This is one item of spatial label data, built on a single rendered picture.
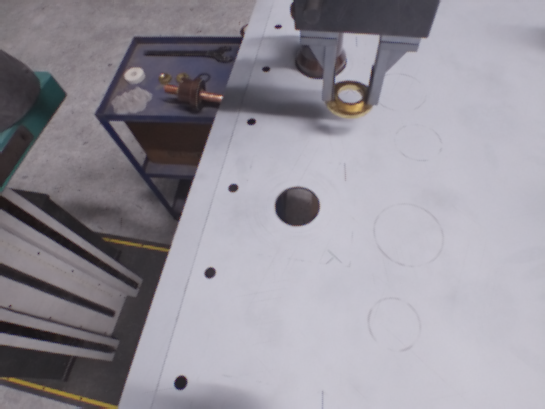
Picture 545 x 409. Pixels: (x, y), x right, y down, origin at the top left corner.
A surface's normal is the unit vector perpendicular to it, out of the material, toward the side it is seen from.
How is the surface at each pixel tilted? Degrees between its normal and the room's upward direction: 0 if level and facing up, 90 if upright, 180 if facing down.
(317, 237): 0
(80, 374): 0
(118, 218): 0
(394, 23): 90
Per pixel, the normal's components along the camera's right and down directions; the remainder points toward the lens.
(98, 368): -0.05, -0.48
